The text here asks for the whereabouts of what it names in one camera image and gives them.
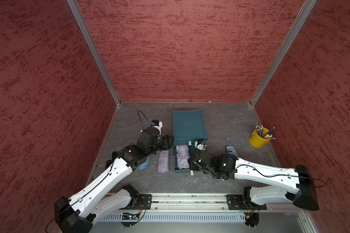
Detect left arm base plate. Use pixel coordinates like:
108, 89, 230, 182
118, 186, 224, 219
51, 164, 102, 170
127, 194, 152, 210

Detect teal drawer cabinet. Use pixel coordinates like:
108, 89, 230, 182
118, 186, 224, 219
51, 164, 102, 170
172, 110, 208, 174

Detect left blue umbrella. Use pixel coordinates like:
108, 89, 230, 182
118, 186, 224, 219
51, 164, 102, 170
137, 157, 150, 170

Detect black wall bracket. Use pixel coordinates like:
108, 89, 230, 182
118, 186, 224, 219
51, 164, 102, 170
106, 151, 118, 169

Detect right blue umbrella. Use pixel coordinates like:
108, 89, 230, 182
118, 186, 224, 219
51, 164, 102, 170
225, 138, 238, 157

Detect pens in cup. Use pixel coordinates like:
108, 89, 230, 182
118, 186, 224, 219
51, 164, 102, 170
255, 125, 275, 139

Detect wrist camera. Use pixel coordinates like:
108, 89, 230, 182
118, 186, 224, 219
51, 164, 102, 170
194, 139, 206, 150
150, 120, 162, 134

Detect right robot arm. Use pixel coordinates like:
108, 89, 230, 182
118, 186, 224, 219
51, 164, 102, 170
189, 149, 319, 211

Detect yellow pen cup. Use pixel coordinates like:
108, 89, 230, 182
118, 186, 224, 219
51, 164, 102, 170
249, 130, 272, 148

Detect blue umbrella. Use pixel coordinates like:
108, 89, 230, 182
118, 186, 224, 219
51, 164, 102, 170
225, 138, 238, 157
137, 157, 150, 170

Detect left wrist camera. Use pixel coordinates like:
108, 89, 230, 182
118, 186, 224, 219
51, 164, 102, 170
150, 120, 162, 134

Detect aluminium rail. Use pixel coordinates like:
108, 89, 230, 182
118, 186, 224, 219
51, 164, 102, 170
147, 193, 302, 213

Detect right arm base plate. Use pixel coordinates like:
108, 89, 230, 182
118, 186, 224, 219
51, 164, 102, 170
226, 194, 267, 211

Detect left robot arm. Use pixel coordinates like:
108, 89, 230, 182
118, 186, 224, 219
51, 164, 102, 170
54, 126, 174, 233

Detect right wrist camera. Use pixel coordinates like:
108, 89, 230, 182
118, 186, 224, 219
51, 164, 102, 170
194, 139, 206, 150

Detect purple umbrella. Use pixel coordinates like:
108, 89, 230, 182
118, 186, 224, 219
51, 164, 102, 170
176, 145, 190, 170
157, 150, 170, 173

